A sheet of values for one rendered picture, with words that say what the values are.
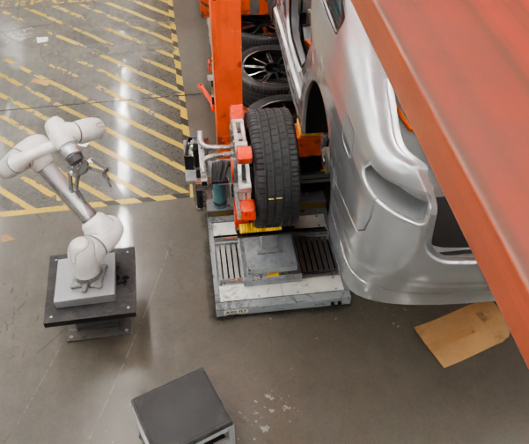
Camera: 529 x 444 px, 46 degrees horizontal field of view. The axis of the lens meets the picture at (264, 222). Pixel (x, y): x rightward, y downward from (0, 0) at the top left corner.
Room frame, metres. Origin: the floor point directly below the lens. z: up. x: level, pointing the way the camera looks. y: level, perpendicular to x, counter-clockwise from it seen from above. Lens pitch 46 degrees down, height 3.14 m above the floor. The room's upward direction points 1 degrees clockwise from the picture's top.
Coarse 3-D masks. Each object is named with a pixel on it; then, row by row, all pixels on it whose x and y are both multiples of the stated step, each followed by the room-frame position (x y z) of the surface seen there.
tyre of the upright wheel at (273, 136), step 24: (264, 120) 2.66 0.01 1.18; (288, 120) 2.66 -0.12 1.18; (264, 144) 2.50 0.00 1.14; (288, 144) 2.51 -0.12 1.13; (264, 168) 2.40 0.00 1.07; (288, 168) 2.41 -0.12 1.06; (264, 192) 2.34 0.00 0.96; (288, 192) 2.36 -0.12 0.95; (264, 216) 2.33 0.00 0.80; (288, 216) 2.34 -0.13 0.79
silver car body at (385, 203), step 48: (288, 0) 3.99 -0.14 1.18; (336, 0) 2.82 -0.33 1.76; (288, 48) 3.83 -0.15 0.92; (336, 48) 2.56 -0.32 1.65; (336, 96) 2.41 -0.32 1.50; (384, 96) 2.12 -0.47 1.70; (336, 144) 2.32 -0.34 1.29; (384, 144) 1.89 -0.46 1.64; (336, 192) 2.22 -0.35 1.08; (384, 192) 1.84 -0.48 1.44; (432, 192) 1.74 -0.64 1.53; (336, 240) 2.12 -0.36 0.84; (384, 240) 1.75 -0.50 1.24; (432, 240) 2.07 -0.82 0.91; (384, 288) 1.77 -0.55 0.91; (432, 288) 1.73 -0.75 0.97; (480, 288) 1.74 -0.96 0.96
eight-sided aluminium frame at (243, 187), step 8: (232, 120) 2.73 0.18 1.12; (240, 120) 2.73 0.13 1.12; (232, 128) 2.68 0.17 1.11; (240, 128) 2.68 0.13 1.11; (240, 144) 2.52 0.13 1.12; (240, 168) 2.44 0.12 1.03; (248, 168) 2.44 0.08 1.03; (240, 176) 2.41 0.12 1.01; (248, 176) 2.41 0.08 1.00; (240, 184) 2.38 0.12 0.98; (248, 184) 2.38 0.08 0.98; (240, 192) 2.36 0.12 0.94; (248, 192) 2.37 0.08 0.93
